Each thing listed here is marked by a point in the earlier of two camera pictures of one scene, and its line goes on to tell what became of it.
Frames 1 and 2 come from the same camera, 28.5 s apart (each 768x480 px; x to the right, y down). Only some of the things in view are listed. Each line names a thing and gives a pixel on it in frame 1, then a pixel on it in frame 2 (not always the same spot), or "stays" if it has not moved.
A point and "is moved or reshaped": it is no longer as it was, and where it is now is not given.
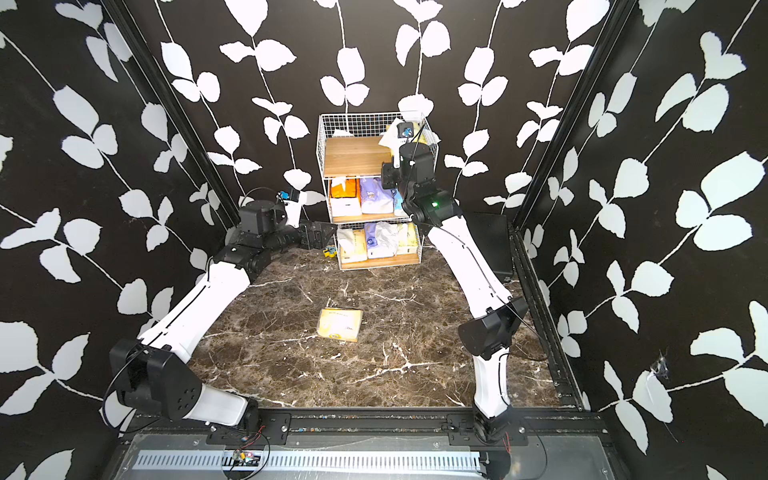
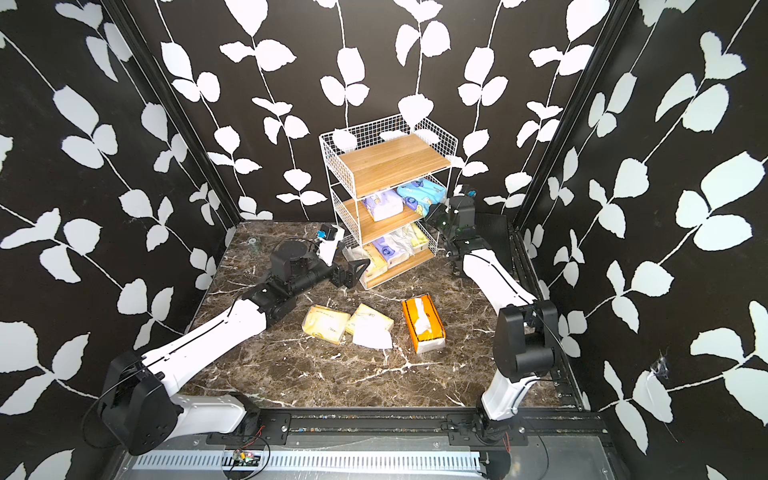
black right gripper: (390, 180) -> (435, 216)
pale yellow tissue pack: (340, 323) is moved or reshaped
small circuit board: (245, 459) stays
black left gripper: (319, 242) -> (350, 279)
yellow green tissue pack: (419, 132) -> (370, 328)
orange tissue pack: (346, 198) -> (424, 323)
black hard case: (491, 234) stays
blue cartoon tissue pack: (398, 210) is moved or reshaped
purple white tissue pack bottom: (381, 238) -> (396, 248)
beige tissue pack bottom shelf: (352, 244) -> (378, 263)
